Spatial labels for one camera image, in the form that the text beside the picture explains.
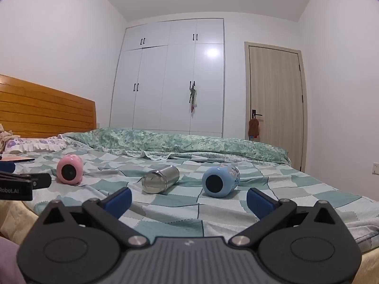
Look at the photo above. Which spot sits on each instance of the stainless steel cup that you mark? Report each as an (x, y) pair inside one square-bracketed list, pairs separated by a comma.
[(165, 179)]

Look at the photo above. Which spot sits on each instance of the checked bed sheet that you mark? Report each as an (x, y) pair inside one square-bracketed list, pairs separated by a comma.
[(183, 208)]

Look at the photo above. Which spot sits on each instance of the flat pink phone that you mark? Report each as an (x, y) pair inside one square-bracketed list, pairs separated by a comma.
[(16, 159)]

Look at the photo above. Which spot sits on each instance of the beige blanket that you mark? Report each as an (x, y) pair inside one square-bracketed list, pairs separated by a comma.
[(16, 219)]

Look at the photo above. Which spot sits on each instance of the cream crumpled cloth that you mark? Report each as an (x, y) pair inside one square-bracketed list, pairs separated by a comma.
[(7, 137)]

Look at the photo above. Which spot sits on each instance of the purple cloth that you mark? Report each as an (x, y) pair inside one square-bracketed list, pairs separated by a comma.
[(9, 261)]

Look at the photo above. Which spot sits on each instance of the purple floral pillow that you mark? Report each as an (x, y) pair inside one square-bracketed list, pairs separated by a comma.
[(35, 145)]

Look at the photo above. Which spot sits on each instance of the blue cup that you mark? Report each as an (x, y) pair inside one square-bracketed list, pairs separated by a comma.
[(220, 182)]

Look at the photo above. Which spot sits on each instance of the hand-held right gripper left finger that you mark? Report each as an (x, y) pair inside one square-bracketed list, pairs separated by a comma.
[(117, 201)]

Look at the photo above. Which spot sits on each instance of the pink cup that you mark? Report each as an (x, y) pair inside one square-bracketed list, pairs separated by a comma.
[(69, 170)]

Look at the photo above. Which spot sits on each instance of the brown hanging pouch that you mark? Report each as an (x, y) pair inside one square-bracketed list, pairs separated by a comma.
[(253, 127)]

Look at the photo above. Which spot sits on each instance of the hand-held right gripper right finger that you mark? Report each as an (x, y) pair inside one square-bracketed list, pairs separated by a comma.
[(260, 203)]

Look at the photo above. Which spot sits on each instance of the green hanging ornament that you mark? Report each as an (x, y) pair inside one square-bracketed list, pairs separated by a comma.
[(193, 99)]

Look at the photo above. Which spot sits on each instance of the white wardrobe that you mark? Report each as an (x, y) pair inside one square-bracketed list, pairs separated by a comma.
[(165, 88)]

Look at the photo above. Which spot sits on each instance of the beige door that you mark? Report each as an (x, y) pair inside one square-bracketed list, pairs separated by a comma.
[(277, 100)]

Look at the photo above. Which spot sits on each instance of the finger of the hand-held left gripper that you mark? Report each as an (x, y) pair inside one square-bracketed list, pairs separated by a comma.
[(46, 181), (6, 166)]

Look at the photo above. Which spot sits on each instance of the wooden headboard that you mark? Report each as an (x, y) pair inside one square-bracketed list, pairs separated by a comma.
[(44, 111)]

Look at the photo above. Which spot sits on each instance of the green floral quilt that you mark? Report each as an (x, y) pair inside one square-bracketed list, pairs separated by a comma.
[(177, 143)]

